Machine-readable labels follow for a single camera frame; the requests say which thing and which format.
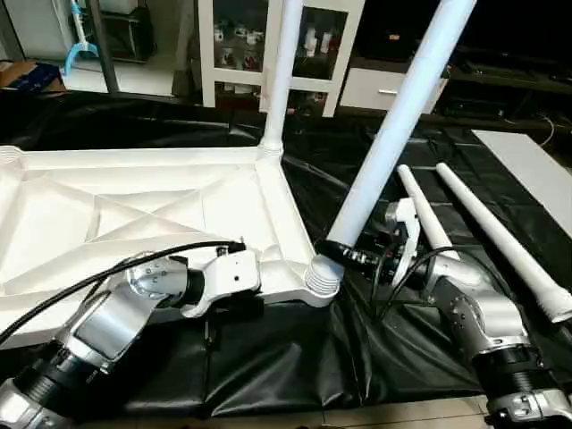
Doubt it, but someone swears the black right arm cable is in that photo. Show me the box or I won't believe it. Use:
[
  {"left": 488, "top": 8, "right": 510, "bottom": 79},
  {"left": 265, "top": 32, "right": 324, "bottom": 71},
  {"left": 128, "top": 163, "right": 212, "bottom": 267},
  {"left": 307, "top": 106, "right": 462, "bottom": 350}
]
[{"left": 368, "top": 228, "right": 501, "bottom": 323}]

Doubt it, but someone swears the brown cardboard box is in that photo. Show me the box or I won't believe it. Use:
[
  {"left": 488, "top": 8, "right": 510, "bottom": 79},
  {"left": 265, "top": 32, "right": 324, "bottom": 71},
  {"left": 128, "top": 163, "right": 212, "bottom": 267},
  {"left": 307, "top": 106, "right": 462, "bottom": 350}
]
[{"left": 0, "top": 61, "right": 63, "bottom": 95}]

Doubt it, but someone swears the light blue plastic object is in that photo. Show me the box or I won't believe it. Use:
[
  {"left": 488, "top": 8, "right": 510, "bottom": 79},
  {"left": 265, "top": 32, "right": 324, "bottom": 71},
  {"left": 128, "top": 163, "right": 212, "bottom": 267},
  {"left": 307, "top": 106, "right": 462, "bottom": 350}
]
[{"left": 63, "top": 0, "right": 95, "bottom": 77}]

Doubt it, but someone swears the black work mat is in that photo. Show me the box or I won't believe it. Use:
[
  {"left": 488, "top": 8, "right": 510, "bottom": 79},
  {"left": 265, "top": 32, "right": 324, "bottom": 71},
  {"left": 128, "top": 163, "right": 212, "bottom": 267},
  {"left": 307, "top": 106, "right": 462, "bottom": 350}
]
[{"left": 0, "top": 89, "right": 572, "bottom": 419}]

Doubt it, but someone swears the dark low media cabinet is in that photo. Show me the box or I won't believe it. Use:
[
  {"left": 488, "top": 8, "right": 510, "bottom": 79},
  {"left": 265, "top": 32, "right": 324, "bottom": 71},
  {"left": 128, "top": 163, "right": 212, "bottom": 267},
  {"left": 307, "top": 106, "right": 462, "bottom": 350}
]
[{"left": 442, "top": 36, "right": 572, "bottom": 122}]

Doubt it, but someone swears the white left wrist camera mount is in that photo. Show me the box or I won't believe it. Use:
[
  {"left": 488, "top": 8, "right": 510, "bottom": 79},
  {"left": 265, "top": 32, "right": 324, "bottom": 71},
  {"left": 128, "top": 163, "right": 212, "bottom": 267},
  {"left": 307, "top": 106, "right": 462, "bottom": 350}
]
[{"left": 183, "top": 248, "right": 262, "bottom": 320}]

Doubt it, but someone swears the white plastic table leg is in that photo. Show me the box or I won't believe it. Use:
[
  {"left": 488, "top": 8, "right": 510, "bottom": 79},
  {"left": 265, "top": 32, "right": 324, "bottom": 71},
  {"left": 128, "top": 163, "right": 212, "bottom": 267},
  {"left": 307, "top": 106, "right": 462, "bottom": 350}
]
[
  {"left": 396, "top": 164, "right": 453, "bottom": 253},
  {"left": 307, "top": 0, "right": 477, "bottom": 298},
  {"left": 435, "top": 163, "right": 572, "bottom": 324},
  {"left": 257, "top": 0, "right": 305, "bottom": 160}
]

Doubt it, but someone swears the white drawer unit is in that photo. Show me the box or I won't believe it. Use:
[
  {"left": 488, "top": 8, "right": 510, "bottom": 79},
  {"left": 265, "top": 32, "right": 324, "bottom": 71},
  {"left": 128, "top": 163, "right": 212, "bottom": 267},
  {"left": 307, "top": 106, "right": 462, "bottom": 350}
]
[{"left": 340, "top": 67, "right": 448, "bottom": 113}]

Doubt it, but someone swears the grey vertical metal pole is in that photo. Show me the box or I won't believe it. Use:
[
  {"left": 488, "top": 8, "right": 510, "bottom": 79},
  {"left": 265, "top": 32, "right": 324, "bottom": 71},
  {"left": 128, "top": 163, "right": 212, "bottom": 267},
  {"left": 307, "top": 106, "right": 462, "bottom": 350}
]
[{"left": 85, "top": 0, "right": 122, "bottom": 95}]

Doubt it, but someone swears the white plastic table top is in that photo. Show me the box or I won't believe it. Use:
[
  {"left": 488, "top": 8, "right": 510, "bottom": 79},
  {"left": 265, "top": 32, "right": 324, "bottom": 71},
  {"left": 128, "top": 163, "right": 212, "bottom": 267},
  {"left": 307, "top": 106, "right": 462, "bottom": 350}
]
[{"left": 0, "top": 143, "right": 342, "bottom": 348}]

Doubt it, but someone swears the white flat board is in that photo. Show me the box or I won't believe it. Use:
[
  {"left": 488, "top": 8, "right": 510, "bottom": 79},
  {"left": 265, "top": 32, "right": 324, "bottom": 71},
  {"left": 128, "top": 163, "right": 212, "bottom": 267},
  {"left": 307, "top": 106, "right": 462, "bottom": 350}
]
[{"left": 472, "top": 130, "right": 572, "bottom": 211}]

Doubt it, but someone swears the white glass door cabinet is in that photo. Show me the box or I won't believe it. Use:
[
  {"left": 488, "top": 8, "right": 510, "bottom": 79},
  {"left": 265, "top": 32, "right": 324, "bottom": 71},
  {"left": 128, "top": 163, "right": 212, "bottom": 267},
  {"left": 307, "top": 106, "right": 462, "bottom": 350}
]
[{"left": 198, "top": 0, "right": 366, "bottom": 117}]

